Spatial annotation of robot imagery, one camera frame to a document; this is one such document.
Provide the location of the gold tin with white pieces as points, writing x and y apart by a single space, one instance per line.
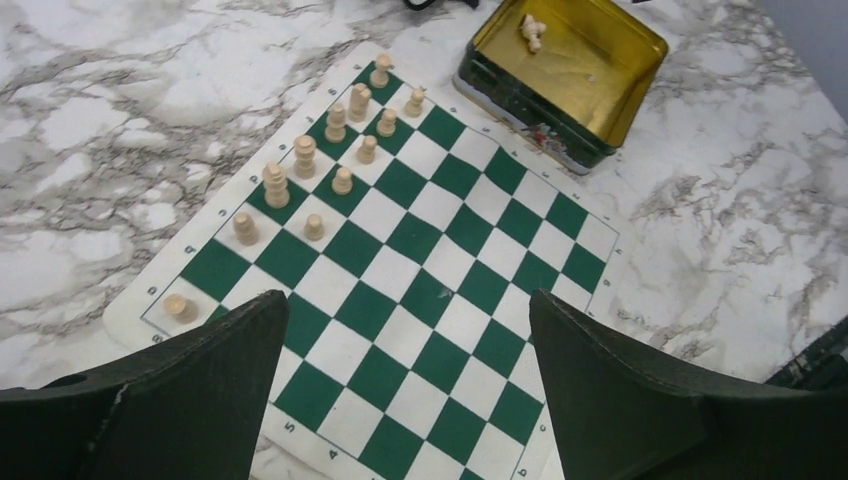
576 98

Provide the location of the white pawn in tin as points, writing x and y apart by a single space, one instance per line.
532 30

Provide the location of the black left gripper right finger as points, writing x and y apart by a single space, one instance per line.
621 409

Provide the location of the small whiteboard with stand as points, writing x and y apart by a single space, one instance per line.
420 5

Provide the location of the green white chess mat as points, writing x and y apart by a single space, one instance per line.
408 353

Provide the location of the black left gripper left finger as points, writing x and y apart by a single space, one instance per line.
189 407

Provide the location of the white pawn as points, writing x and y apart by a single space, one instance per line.
413 108
366 152
342 182
304 154
532 30
245 229

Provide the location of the white chess piece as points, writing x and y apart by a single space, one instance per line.
335 128
360 95
386 125
275 183

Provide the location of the white king piece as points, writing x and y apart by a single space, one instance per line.
314 227

